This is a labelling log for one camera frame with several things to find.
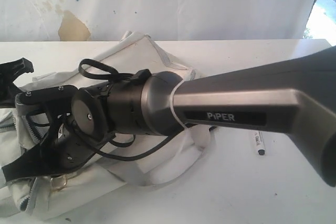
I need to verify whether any white canvas duffel bag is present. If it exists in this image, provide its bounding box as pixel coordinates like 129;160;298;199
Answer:
1;32;211;219

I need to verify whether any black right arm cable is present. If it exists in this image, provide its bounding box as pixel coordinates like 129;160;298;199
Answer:
26;58;211;162

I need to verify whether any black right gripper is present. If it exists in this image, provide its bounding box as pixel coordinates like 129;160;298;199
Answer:
2;119;105;182

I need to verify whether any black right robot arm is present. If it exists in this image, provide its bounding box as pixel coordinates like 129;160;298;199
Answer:
1;47;335;187

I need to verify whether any black white marker pen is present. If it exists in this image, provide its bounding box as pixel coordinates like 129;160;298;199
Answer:
250;131;266;156

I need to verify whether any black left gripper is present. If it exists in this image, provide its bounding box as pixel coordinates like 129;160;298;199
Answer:
0;58;34;109

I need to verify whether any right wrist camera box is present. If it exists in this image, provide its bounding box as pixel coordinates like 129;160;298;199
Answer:
15;85;78;124

